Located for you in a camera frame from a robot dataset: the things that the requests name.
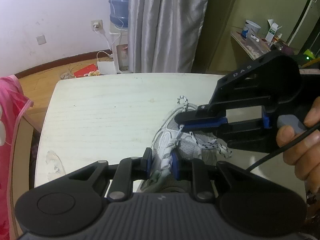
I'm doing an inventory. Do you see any white mint sneaker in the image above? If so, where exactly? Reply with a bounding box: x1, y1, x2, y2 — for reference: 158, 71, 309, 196
138, 105, 219, 193

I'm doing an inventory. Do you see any white black speckled shoelace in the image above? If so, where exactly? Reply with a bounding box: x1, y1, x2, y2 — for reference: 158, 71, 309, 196
177, 95, 232, 159

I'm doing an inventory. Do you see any person's right hand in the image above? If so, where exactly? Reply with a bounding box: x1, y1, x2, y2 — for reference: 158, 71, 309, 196
276, 97, 320, 193

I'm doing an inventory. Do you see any cluttered side table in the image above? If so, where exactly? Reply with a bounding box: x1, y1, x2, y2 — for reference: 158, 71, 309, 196
231, 30, 296, 60

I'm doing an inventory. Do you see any white green tube box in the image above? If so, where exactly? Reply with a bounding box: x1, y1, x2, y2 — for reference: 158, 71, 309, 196
265, 19, 281, 43

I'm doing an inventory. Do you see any white paper cup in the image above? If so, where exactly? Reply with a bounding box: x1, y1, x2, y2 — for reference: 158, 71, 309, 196
241, 20, 261, 38

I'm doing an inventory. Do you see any grey curtain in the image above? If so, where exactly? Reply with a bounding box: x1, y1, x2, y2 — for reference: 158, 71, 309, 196
128, 0, 208, 73

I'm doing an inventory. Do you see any red gift box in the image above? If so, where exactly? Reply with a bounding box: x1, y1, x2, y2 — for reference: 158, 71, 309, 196
74, 64, 100, 78

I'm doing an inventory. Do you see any white water dispenser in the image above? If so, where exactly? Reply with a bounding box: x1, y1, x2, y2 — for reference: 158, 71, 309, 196
110, 23, 130, 74

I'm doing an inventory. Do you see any blue water bottle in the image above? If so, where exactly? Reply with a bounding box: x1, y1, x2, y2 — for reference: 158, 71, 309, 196
108, 0, 129, 29

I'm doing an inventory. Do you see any black cable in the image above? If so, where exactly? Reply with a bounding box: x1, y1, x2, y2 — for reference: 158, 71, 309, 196
246, 126, 320, 173

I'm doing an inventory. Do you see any white wall socket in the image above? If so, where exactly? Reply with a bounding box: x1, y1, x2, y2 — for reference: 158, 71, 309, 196
91, 20, 103, 31

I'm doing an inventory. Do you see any white wall switch plate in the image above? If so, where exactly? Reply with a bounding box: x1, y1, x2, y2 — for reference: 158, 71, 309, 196
36, 34, 47, 46

